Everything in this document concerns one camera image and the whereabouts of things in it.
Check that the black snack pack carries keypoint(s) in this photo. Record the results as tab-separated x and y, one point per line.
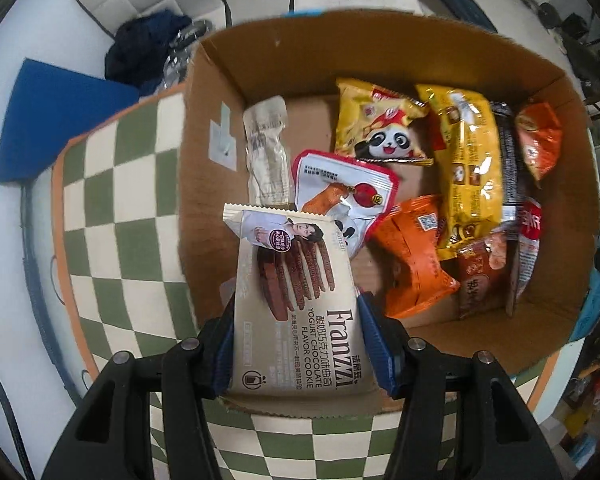
514	172

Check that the brown red snack packet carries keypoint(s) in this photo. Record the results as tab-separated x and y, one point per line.
483	275

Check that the yellow panda snack bag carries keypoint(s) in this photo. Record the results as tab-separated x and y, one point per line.
376	124

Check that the red white chicken feet pouch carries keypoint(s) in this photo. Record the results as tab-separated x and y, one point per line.
356	195

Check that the orange snack bag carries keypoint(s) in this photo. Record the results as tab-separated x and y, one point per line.
410	234
539	135

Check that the clear gold snack pouch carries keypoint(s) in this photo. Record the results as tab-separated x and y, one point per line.
267	159

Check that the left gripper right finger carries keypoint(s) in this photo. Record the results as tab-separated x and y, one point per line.
497	436

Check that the yellow chocolate snack pack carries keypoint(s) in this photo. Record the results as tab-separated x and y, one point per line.
464	137

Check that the dark clothes pile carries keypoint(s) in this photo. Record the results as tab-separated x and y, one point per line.
140	49

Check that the checkered table mat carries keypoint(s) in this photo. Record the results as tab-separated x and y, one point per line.
116	206

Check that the blue cushion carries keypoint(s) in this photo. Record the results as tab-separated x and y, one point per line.
49	106

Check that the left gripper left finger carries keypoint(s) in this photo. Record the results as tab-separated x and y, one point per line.
108	436

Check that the chrome weight plates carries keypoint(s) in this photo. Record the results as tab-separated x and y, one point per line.
181	49

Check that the red white clear pouch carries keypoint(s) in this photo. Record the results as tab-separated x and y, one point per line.
527	251

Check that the Franzzi cookie box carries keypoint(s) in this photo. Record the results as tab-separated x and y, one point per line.
297	331

